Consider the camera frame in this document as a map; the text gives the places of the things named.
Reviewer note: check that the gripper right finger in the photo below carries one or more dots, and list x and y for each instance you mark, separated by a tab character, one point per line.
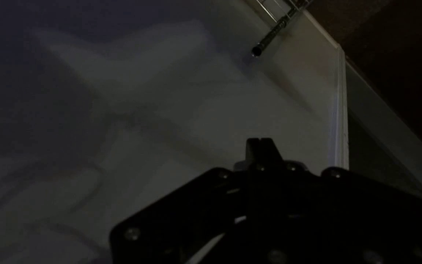
361	212

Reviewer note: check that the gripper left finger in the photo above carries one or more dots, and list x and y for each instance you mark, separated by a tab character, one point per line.
181	216

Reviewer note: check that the white door frame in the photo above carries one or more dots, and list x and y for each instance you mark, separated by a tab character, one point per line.
343	110

